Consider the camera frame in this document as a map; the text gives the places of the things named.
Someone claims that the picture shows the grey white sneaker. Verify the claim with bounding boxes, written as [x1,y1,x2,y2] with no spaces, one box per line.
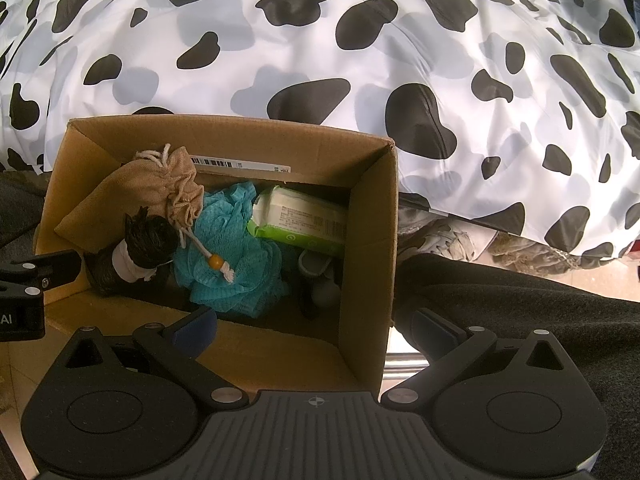
[412,217,480,264]

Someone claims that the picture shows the grey earbuds case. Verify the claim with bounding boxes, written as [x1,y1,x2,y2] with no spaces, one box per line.
[297,250,342,311]

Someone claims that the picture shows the burlap drawstring pouch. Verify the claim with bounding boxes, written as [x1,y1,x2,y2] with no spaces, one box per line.
[54,144,237,286]

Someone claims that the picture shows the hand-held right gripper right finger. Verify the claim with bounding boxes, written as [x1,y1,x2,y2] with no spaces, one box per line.
[385,308,577,407]

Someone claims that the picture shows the dark grey mat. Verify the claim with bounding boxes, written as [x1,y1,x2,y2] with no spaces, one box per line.
[0,170,56,262]

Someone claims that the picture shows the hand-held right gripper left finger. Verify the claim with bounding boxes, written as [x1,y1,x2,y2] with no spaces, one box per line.
[47,305,249,413]

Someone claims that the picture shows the cow print blanket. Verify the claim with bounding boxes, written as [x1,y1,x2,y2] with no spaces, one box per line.
[0,0,640,264]

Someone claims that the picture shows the green wet wipes pack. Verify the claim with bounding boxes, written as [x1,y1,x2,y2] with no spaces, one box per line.
[248,185,351,257]

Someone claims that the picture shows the cardboard box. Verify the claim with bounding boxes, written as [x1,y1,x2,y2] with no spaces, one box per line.
[32,116,398,396]

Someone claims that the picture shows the dark cloth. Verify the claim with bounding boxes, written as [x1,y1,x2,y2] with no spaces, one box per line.
[392,252,640,480]

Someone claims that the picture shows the teal bath loofah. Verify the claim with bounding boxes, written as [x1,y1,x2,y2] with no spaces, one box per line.
[172,181,292,319]

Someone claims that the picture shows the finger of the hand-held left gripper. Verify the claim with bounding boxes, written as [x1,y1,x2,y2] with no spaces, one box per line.
[0,250,82,295]

